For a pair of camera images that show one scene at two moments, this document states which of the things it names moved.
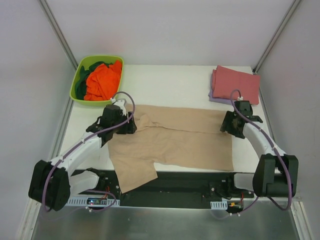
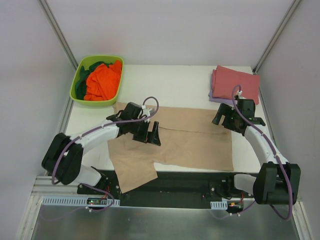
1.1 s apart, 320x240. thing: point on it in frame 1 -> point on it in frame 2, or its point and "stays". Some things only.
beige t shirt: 181,137 stays
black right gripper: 229,123 -> 227,119
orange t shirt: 103,82 stays
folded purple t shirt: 218,100 stays
